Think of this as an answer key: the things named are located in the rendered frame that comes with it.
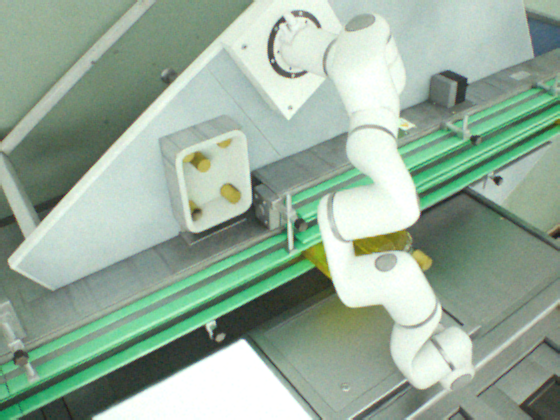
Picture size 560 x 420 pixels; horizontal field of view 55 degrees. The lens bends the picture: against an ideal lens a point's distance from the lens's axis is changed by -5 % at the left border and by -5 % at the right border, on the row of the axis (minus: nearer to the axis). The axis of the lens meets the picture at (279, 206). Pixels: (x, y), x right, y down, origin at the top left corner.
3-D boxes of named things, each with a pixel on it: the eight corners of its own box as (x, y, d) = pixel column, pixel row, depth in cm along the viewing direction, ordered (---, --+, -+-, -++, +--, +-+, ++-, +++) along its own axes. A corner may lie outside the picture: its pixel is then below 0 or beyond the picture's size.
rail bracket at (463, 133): (437, 128, 160) (473, 148, 151) (440, 106, 156) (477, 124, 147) (446, 124, 162) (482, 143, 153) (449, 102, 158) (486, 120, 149)
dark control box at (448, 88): (427, 98, 172) (448, 108, 166) (429, 75, 167) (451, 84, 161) (445, 91, 175) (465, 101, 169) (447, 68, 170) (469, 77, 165)
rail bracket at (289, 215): (269, 238, 140) (299, 265, 132) (265, 182, 130) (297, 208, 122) (279, 233, 141) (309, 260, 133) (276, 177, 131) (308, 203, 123)
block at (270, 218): (253, 218, 144) (268, 232, 139) (250, 187, 138) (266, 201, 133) (265, 213, 145) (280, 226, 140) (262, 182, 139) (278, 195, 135)
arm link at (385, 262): (439, 247, 102) (365, 260, 110) (396, 166, 90) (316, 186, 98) (434, 323, 92) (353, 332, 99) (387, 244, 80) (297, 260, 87)
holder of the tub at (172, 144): (177, 233, 140) (191, 250, 135) (158, 138, 124) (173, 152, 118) (235, 208, 147) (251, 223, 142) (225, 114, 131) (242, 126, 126)
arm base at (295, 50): (255, 35, 118) (299, 49, 107) (293, -5, 120) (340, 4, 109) (291, 82, 129) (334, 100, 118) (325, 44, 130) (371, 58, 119)
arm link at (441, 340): (432, 371, 101) (474, 342, 101) (404, 331, 109) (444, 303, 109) (451, 399, 111) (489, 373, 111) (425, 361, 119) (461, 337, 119)
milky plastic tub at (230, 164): (173, 218, 137) (190, 237, 131) (158, 138, 123) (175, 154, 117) (235, 192, 144) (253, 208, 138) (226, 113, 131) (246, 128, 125)
